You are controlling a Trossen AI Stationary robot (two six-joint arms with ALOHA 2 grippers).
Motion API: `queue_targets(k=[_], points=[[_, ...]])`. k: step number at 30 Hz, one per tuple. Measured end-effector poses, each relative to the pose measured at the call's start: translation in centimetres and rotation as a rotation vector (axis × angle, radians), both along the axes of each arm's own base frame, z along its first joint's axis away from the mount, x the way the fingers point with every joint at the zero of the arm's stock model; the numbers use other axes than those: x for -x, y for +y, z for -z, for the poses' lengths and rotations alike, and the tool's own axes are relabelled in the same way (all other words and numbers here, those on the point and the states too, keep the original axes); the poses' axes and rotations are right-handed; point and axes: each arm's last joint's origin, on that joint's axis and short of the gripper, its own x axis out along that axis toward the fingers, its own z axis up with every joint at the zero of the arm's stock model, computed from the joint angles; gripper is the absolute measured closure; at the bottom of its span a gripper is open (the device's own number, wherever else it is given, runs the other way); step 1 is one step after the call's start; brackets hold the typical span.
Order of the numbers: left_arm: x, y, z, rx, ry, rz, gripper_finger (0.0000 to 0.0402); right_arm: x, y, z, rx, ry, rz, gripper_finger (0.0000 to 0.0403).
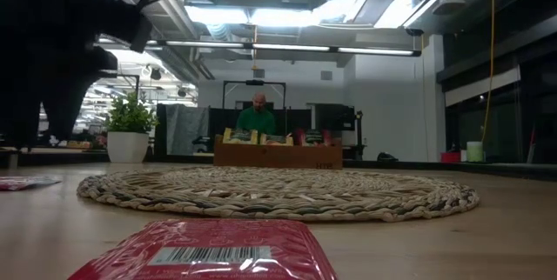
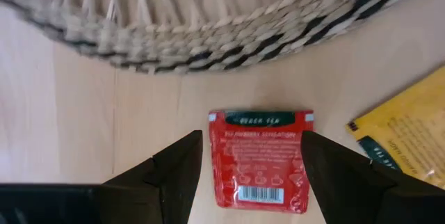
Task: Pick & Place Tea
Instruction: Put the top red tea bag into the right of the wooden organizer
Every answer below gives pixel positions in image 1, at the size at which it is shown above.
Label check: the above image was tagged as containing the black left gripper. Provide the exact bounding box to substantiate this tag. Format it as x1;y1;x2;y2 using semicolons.
0;44;119;151

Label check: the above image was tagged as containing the long red tea packet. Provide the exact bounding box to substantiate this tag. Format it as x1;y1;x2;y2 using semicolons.
0;176;63;192

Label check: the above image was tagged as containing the green potted plant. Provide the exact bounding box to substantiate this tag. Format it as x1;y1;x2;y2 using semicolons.
103;90;160;134

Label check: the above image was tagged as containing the white plant pot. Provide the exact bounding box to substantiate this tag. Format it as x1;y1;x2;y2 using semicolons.
106;130;151;163

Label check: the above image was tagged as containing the grey hanging cloth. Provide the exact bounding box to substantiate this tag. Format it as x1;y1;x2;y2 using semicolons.
164;103;211;157

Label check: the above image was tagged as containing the person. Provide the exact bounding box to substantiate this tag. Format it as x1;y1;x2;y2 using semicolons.
235;92;279;137

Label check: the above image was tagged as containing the brown wooden box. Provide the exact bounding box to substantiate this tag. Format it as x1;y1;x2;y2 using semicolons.
212;134;344;170

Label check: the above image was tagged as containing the round woven straw placemat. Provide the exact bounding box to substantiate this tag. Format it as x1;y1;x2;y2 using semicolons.
76;165;481;223

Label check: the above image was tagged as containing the long ceiling light bar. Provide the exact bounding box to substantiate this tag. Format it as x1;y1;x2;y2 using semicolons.
97;38;422;58

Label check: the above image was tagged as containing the black partition panel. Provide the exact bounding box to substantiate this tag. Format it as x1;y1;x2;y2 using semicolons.
206;101;313;154

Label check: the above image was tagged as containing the thin black stand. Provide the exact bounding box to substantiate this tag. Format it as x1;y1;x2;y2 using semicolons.
353;110;367;162

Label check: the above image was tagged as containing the pale green cup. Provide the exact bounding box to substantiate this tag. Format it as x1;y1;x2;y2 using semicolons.
466;141;485;163

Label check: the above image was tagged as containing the black tall rig frame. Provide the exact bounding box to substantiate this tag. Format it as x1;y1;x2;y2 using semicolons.
97;72;141;98

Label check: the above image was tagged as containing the black metal frame stand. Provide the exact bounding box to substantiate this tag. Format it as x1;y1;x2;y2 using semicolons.
221;79;288;155

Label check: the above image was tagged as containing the black wall monitor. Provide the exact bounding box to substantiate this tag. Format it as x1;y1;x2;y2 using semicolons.
314;103;357;133

